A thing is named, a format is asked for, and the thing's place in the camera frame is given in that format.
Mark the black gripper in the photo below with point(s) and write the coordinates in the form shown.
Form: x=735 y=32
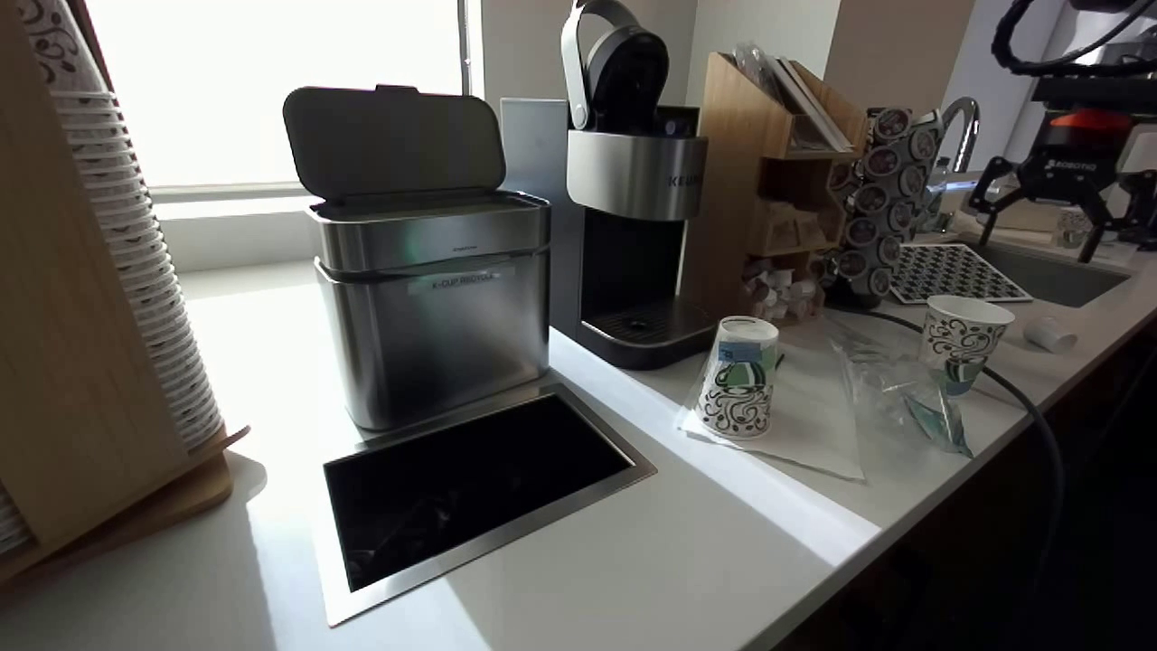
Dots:
x=1073 y=152

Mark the patterned paper cup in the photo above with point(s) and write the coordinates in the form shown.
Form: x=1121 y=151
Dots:
x=738 y=379
x=960 y=335

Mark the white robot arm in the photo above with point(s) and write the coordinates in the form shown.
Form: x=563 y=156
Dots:
x=1115 y=71

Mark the stack of paper cups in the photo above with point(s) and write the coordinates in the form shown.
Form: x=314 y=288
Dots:
x=112 y=184

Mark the coffee pod carousel rack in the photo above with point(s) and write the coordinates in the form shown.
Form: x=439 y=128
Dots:
x=885 y=195

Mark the clear plastic zip bag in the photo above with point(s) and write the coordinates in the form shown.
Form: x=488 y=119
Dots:
x=899 y=383

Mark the wooden condiment organizer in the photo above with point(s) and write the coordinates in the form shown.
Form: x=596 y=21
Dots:
x=773 y=138

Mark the black silver coffee machine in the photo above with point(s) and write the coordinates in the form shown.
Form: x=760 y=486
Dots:
x=635 y=171

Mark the stainless steel trash bin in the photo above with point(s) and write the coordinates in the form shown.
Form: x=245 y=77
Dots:
x=435 y=275

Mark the countertop trash chute opening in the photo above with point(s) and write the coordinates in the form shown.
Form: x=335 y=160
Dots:
x=411 y=513

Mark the wooden cup dispenser box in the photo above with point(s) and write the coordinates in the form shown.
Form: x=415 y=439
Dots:
x=87 y=445

